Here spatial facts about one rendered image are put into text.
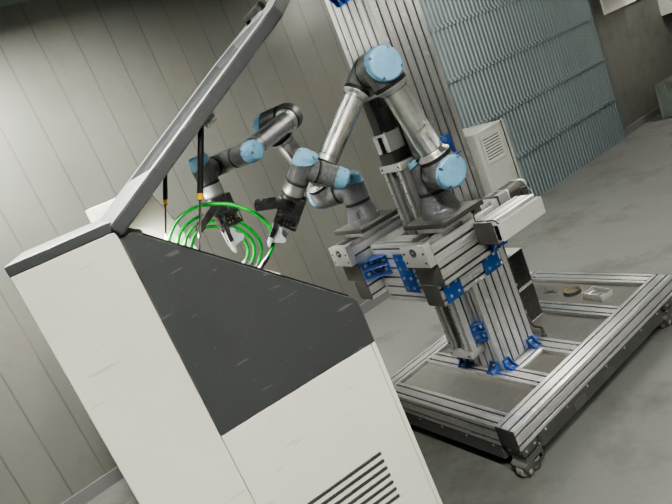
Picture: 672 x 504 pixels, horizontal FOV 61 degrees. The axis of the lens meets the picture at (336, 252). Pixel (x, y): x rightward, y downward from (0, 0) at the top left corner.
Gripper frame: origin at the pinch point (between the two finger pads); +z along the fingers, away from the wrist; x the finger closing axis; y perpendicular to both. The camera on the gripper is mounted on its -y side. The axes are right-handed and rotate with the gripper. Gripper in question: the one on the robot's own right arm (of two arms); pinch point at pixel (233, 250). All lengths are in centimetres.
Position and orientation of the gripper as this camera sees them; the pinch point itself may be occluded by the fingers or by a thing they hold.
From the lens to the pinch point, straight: 208.4
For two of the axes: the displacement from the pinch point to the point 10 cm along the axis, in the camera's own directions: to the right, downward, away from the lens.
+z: 3.7, 9.0, 2.3
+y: 8.2, -4.4, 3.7
